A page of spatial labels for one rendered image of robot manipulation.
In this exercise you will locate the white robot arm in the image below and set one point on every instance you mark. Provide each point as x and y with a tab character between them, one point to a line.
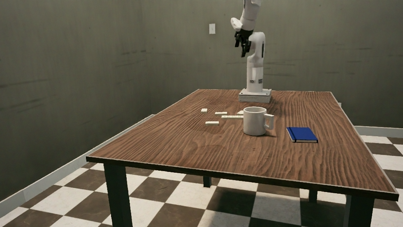
255	61

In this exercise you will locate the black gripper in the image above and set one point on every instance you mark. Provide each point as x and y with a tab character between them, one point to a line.
244	40

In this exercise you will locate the white mug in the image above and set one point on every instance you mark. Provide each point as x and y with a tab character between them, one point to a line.
254	121

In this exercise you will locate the blue notebook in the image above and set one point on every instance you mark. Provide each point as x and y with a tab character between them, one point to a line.
301	135

